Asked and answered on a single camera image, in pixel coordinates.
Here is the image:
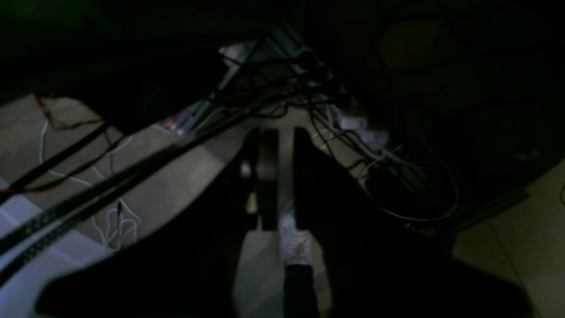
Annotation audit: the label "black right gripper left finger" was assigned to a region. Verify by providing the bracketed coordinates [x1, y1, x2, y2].
[35, 129, 279, 318]

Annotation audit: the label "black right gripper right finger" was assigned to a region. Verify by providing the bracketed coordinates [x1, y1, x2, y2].
[293, 127, 534, 318]

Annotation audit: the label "red wire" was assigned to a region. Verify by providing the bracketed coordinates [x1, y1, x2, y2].
[0, 95, 124, 195]

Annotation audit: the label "black braided cable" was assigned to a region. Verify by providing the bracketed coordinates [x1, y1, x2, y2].
[0, 102, 265, 283]

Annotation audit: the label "tangled black cables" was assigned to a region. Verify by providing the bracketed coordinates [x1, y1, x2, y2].
[212, 49, 460, 221]

